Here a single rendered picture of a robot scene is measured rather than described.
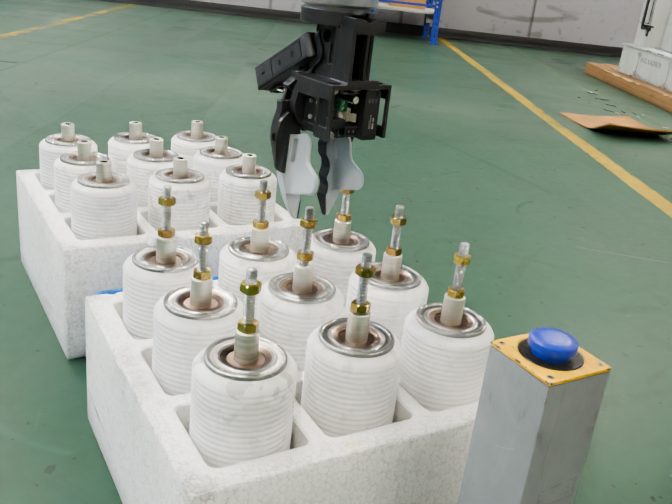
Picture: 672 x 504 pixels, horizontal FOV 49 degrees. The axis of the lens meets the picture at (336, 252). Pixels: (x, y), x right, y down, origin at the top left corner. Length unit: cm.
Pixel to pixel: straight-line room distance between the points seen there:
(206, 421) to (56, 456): 35
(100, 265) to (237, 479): 54
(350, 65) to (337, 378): 29
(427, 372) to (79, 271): 55
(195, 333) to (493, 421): 30
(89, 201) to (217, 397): 54
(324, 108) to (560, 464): 38
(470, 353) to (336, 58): 32
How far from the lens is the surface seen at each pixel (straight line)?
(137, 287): 85
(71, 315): 114
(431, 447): 76
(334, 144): 77
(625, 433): 118
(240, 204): 120
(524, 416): 62
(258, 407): 65
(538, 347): 61
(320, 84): 69
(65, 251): 109
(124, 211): 113
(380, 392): 72
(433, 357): 76
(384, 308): 84
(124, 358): 82
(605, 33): 754
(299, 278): 80
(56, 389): 111
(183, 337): 74
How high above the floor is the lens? 60
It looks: 22 degrees down
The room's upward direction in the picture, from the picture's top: 7 degrees clockwise
